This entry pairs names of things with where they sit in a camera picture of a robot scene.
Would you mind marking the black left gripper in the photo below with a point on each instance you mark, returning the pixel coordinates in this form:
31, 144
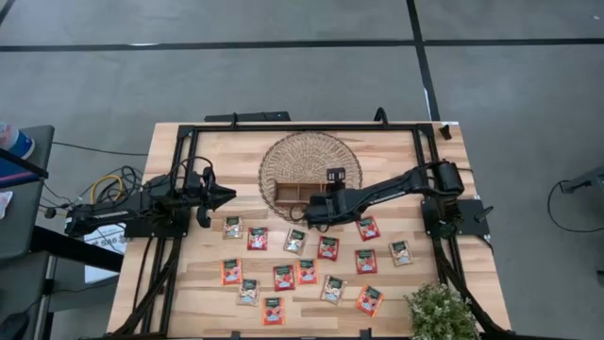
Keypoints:
200, 194

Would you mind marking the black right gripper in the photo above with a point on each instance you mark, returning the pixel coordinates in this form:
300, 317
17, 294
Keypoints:
342, 205

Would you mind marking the orange tea packet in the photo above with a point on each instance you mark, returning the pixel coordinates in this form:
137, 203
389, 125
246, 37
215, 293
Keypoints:
231, 272
307, 272
369, 300

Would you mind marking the pink packet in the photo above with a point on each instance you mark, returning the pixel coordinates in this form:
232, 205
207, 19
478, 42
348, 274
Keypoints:
273, 311

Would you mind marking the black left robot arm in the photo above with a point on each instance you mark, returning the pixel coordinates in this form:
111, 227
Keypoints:
141, 200

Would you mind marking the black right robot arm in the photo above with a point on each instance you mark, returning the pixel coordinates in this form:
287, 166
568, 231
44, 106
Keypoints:
406, 181

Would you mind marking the wooden tea box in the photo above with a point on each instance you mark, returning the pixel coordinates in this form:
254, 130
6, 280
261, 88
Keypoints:
288, 192

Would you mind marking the round woven placemat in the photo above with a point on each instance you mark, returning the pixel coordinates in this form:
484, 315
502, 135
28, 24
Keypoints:
307, 156

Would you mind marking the black bar device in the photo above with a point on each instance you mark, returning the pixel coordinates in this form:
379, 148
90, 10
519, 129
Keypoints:
245, 117

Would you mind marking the white paper sheet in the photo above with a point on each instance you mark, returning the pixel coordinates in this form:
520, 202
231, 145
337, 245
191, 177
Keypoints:
109, 236

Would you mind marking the black table clamp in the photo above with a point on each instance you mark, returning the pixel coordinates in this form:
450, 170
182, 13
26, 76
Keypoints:
235, 335
365, 334

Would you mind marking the black support beam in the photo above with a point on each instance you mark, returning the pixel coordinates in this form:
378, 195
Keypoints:
71, 246

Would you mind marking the green potted plant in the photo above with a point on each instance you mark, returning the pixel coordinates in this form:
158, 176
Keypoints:
441, 314

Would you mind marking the black rod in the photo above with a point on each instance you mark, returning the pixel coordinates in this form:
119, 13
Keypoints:
23, 163

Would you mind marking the grey side desk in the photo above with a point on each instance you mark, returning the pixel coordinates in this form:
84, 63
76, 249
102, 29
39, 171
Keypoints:
19, 212

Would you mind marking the blue folder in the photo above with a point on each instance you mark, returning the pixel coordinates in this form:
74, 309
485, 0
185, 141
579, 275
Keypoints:
14, 172

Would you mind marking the plastic water bottle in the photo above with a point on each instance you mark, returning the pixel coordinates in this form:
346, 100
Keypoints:
16, 141

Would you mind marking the white cloth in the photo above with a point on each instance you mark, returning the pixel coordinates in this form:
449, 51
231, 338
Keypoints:
4, 203

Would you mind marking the black computer mouse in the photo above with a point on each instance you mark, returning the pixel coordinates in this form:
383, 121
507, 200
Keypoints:
11, 329

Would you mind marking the grey equipment stand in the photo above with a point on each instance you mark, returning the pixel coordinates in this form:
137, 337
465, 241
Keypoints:
590, 179

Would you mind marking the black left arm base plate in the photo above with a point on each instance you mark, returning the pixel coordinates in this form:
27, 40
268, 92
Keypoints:
141, 231

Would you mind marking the black metal table frame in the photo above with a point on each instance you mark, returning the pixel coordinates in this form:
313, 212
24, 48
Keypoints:
307, 128

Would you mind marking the black arched bracket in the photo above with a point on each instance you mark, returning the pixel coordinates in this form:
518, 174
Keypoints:
381, 109

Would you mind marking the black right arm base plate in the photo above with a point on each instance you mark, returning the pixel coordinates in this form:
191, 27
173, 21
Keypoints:
464, 226

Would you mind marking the small black bracket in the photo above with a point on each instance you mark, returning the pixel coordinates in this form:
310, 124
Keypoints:
445, 132

